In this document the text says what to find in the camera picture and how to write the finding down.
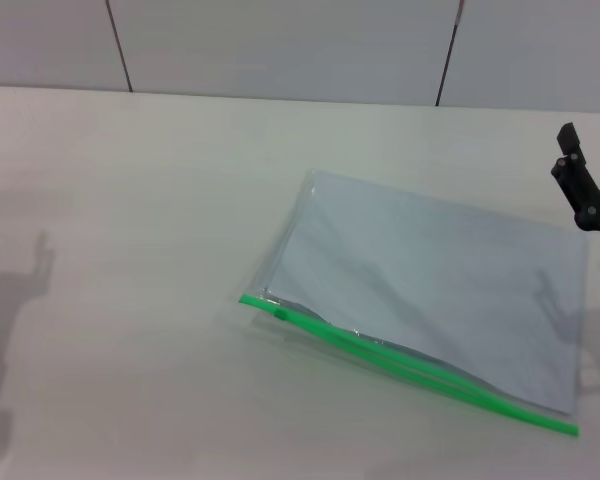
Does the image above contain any clear document bag green zipper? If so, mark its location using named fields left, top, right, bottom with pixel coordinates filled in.
left=237, top=168, right=594, bottom=439

